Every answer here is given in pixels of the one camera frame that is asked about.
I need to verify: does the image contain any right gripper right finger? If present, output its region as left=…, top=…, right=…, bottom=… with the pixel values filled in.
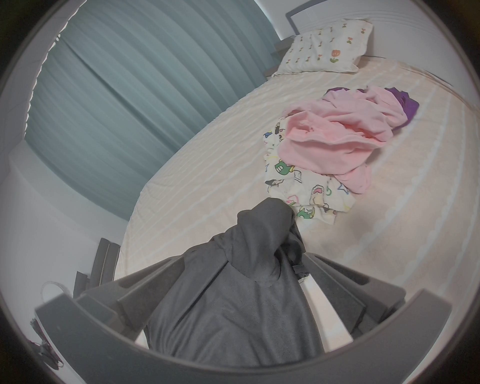
left=298, top=253, right=406, bottom=335

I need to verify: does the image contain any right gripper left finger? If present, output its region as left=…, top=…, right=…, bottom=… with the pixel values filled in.
left=75, top=254, right=227, bottom=332

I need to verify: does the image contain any black T-shirt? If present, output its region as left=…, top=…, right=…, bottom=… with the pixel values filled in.
left=144, top=198, right=325, bottom=370

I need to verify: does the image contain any bed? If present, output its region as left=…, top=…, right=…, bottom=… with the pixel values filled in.
left=112, top=0, right=480, bottom=357

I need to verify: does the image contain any black chest of drawers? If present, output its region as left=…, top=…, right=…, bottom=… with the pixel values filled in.
left=73, top=237, right=121, bottom=298

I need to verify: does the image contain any white printed garment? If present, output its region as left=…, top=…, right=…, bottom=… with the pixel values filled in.
left=261, top=116, right=356, bottom=226

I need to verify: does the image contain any pink garment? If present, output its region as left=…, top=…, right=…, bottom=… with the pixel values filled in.
left=279, top=85, right=407, bottom=194

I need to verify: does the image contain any blue-green curtain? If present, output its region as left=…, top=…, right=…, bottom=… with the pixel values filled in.
left=22, top=0, right=287, bottom=223

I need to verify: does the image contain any purple garment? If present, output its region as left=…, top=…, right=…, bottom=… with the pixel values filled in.
left=325, top=86, right=420, bottom=130

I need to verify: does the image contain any white printed pillow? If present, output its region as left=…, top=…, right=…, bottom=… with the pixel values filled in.
left=272, top=19, right=374, bottom=77

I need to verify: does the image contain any grey white bedside table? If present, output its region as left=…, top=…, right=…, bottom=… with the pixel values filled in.
left=264, top=35, right=298, bottom=78

